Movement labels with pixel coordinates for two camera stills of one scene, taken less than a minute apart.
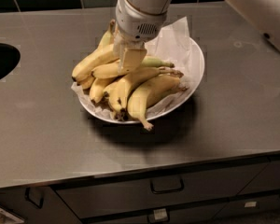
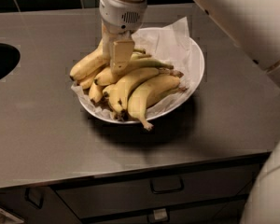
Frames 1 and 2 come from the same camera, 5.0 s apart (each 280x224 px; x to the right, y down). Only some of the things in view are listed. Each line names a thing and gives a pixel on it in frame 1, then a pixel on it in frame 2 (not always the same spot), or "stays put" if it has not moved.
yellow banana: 147,95 stays put
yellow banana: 107,50 stays put
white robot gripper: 134,22 -> 120,16
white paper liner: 173,45 stays put
